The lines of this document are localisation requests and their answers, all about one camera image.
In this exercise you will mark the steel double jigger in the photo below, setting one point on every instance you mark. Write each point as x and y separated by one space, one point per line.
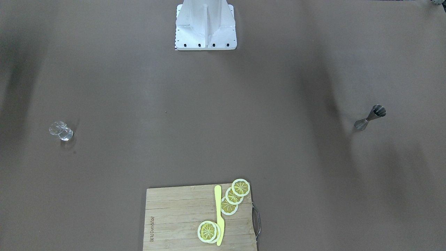
376 112

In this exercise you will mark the clear glass measuring cup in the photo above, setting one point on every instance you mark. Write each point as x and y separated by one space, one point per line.
61 130

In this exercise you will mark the lemon slice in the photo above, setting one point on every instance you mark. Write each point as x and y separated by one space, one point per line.
232 198
227 208
207 231

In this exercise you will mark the yellow plastic knife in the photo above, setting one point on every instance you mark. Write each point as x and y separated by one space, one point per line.
220 220

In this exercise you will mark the bamboo cutting board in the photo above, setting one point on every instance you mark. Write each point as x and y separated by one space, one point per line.
173 214

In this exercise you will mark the lemon slice front under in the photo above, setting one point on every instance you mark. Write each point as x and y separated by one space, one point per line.
218 233

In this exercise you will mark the lemon slice front top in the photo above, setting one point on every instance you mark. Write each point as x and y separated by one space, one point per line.
207 231

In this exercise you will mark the white camera mast base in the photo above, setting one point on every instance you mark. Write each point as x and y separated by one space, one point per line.
205 25

